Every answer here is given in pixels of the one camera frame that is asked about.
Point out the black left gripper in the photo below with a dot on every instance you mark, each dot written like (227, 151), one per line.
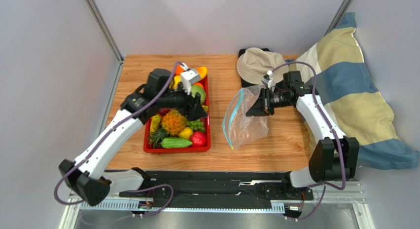
(192, 109)

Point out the beige bucket hat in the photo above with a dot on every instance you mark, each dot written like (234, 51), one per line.
(254, 64)

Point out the orange toy pineapple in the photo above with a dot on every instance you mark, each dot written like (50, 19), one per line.
(173, 122)

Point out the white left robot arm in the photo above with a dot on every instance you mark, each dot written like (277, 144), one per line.
(86, 174)

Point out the orange toy mango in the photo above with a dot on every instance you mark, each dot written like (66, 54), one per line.
(203, 71)

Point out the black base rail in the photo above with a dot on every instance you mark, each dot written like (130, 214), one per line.
(219, 190)

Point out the green toy cucumber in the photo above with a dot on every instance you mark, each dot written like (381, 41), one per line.
(174, 143)

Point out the striped pillow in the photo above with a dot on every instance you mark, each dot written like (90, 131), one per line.
(336, 65)

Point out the red toy strawberry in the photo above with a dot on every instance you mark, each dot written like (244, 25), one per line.
(198, 139)

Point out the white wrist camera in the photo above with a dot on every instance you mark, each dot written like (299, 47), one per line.
(188, 79)
(267, 80)

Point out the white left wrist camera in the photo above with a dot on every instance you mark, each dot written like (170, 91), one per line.
(188, 79)

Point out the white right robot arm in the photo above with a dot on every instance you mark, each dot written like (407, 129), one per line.
(333, 161)

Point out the green toy grapes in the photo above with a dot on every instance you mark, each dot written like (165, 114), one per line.
(197, 125)

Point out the yellow toy lemon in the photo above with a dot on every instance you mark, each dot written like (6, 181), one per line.
(186, 133)

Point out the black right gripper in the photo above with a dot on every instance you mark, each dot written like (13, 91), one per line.
(266, 99)

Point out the green toy cabbage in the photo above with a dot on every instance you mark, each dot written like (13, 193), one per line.
(199, 90)

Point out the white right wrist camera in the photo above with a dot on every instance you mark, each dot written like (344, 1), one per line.
(267, 80)

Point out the clear zip top bag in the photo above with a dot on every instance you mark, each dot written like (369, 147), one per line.
(238, 128)

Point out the orange toy orange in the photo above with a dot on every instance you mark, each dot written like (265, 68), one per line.
(179, 70)

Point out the red plastic tray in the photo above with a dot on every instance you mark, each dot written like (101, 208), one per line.
(152, 141)

